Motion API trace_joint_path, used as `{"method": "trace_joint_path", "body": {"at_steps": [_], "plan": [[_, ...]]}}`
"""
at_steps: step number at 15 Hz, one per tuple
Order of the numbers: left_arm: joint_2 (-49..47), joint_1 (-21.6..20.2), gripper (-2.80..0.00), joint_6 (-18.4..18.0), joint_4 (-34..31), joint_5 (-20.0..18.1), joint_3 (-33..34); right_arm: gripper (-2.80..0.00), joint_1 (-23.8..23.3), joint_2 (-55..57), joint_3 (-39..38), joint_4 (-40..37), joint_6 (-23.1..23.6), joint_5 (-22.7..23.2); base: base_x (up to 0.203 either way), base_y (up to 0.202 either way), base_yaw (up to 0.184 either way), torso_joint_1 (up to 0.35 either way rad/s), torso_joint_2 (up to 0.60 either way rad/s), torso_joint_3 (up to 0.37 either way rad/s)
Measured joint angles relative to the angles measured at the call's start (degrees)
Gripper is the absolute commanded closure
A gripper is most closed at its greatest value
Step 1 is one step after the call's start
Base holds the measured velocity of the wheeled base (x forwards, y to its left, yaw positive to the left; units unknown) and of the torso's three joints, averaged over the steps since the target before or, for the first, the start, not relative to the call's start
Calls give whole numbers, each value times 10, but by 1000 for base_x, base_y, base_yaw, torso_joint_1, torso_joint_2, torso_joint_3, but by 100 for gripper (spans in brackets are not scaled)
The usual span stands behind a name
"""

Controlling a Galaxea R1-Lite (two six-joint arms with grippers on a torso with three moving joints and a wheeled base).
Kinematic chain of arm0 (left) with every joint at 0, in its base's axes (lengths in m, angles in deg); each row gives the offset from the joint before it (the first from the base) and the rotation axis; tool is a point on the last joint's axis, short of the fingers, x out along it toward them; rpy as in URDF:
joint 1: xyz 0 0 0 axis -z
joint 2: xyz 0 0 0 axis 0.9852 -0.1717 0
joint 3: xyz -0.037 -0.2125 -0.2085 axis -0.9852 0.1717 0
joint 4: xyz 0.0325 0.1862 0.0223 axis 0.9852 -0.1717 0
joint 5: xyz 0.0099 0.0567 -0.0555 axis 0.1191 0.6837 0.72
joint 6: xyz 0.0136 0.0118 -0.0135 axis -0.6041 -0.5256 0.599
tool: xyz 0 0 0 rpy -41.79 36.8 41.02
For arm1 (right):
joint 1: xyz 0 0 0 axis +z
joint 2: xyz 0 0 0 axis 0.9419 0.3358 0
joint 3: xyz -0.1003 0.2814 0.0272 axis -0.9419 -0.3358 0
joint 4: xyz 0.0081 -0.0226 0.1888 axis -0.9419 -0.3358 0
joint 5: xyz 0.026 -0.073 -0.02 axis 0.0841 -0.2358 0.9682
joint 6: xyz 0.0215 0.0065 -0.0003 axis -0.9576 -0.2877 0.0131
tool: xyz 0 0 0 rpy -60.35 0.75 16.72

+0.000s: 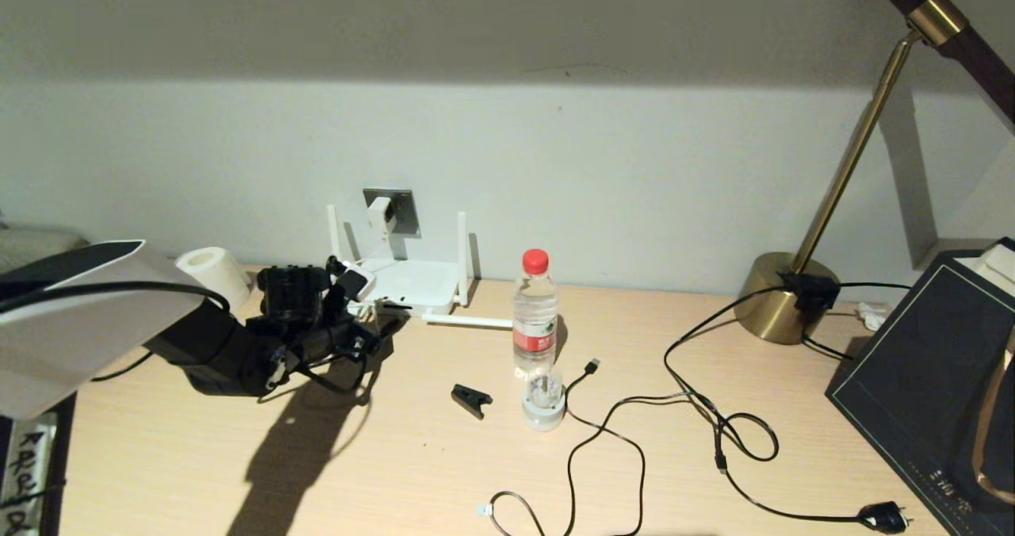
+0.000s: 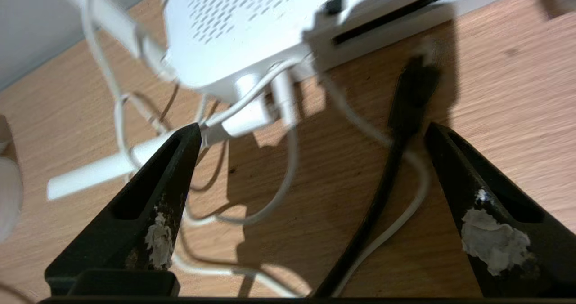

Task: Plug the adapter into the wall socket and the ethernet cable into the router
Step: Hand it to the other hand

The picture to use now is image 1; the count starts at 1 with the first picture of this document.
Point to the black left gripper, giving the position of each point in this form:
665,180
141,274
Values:
337,338

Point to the white wifi router with antennas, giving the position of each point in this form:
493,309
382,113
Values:
412,282

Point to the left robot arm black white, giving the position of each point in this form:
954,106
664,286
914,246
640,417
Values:
79,338

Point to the small black plastic clip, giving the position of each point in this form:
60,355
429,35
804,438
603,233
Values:
469,400

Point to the white toilet paper roll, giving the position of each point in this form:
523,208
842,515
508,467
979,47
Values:
214,278

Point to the clear water bottle red cap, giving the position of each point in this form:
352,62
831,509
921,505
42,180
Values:
535,338

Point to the small white clear-dome humidifier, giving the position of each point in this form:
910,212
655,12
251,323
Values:
544,413

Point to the grey cushion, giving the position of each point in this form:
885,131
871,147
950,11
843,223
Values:
36,241

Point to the white handwritten label tape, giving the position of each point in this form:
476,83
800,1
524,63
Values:
28,480

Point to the brass desk lamp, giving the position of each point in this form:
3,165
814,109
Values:
773,306

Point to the black block on lamp base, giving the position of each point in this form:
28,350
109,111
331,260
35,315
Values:
813,292

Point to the small white crumpled item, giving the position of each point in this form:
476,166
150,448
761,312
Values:
872,318

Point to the dark blue gift bag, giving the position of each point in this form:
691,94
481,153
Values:
920,393

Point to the white box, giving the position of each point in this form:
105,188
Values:
997,270

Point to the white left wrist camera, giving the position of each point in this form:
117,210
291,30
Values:
357,282

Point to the grey wall power socket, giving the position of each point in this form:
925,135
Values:
406,211

